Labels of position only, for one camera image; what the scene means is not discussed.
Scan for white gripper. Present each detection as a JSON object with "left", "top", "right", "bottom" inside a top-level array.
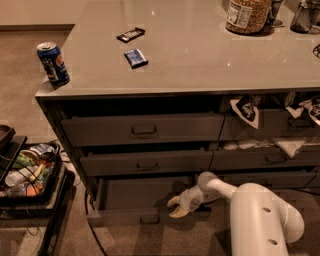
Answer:
[{"left": 167, "top": 185, "right": 204, "bottom": 218}]

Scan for grey drawer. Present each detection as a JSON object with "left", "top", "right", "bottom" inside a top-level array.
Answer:
[
  {"left": 61, "top": 113, "right": 224, "bottom": 147},
  {"left": 211, "top": 147, "right": 320, "bottom": 171},
  {"left": 80, "top": 149, "right": 212, "bottom": 177},
  {"left": 87, "top": 176, "right": 211, "bottom": 227},
  {"left": 220, "top": 171, "right": 320, "bottom": 190},
  {"left": 219, "top": 109, "right": 320, "bottom": 141}
]

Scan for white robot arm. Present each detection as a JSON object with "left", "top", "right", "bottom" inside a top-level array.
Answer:
[{"left": 167, "top": 172, "right": 305, "bottom": 256}]

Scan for grey drawer cabinet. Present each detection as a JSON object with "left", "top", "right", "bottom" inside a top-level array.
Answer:
[{"left": 36, "top": 0, "right": 319, "bottom": 196}]

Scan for clear plastic bags in drawer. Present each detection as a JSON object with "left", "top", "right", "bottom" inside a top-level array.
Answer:
[{"left": 221, "top": 137, "right": 320, "bottom": 158}]

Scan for black white chip bag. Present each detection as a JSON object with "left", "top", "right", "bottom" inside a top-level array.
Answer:
[
  {"left": 230, "top": 95, "right": 259, "bottom": 129},
  {"left": 286, "top": 96, "right": 320, "bottom": 126}
]

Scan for black tray of snacks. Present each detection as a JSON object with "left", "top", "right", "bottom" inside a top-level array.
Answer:
[{"left": 0, "top": 143, "right": 61, "bottom": 204}]

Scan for blue snack packet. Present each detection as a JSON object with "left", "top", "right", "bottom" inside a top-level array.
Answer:
[{"left": 124, "top": 49, "right": 148, "bottom": 69}]

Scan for black candy bar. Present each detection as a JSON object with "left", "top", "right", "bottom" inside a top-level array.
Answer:
[{"left": 117, "top": 27, "right": 145, "bottom": 43}]

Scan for blue soda can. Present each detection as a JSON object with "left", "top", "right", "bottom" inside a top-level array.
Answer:
[{"left": 37, "top": 41, "right": 70, "bottom": 86}]

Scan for large popcorn jar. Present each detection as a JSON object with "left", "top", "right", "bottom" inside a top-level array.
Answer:
[{"left": 225, "top": 0, "right": 271, "bottom": 35}]

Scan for dark glass stem object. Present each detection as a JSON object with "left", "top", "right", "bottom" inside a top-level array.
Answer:
[{"left": 266, "top": 0, "right": 283, "bottom": 26}]

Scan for dark glass pitcher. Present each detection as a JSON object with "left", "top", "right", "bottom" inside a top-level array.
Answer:
[{"left": 290, "top": 0, "right": 319, "bottom": 34}]

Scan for black floor cable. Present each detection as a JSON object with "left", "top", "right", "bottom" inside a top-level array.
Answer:
[{"left": 83, "top": 188, "right": 111, "bottom": 256}]

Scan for black cart frame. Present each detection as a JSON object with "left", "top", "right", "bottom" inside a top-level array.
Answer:
[{"left": 0, "top": 125, "right": 75, "bottom": 256}]

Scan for black wire object on counter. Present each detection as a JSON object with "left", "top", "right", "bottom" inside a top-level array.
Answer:
[{"left": 313, "top": 44, "right": 320, "bottom": 58}]

